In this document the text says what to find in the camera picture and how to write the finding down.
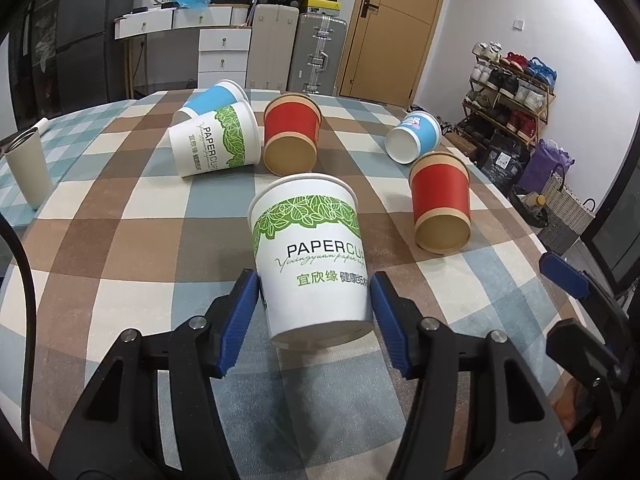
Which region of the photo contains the red paper cup right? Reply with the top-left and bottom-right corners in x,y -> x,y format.
409,152 -> 471,255

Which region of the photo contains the black refrigerator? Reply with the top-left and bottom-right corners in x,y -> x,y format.
55,0 -> 134,114

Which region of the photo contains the beige steel tumbler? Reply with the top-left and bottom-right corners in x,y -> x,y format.
3,128 -> 53,210

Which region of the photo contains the woven grey basket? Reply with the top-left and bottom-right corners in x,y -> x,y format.
538,166 -> 596,256

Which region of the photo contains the white green-leaf paper cup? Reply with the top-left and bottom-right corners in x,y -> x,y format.
247,172 -> 373,352

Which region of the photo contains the person's right hand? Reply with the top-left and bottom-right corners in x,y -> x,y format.
553,378 -> 582,434

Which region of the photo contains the white drawer desk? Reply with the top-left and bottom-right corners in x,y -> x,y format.
114,4 -> 251,98

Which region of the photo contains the black cable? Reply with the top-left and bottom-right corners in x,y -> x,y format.
0,213 -> 37,449

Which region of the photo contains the red paper cup centre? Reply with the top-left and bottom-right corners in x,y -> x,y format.
262,93 -> 323,177

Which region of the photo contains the blue paper cup far left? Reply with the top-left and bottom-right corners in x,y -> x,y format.
170,79 -> 248,126

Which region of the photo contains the wooden door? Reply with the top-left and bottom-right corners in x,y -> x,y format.
337,0 -> 442,107

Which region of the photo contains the beige suitcase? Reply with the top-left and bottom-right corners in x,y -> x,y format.
246,4 -> 299,92

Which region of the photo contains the purple bag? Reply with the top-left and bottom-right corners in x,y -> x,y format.
518,139 -> 575,194

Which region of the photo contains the white drawer cabinet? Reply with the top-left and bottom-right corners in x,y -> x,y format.
198,26 -> 252,89

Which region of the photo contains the blue white paper cup right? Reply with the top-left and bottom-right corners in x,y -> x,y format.
385,110 -> 442,165

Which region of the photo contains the silver aluminium suitcase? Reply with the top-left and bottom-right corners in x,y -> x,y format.
288,13 -> 347,96

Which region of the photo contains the wooden shoe rack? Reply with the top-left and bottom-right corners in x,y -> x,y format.
462,53 -> 556,146

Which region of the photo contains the teal checked tablecloth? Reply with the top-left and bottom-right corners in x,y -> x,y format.
0,100 -> 136,234

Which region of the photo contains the red paper cup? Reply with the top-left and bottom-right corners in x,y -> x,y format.
262,93 -> 323,177
409,152 -> 471,255

